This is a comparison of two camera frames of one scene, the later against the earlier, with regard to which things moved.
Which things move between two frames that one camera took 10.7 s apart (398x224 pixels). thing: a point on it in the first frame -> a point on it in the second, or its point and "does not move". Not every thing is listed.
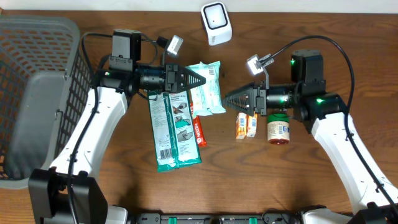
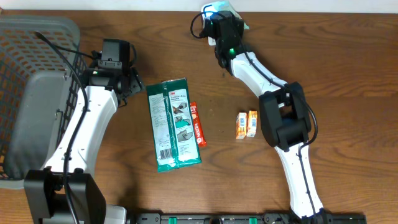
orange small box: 240,126 does not move
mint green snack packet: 207,99 -> 226,6
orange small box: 251,125 does not move
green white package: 175,135 does not move
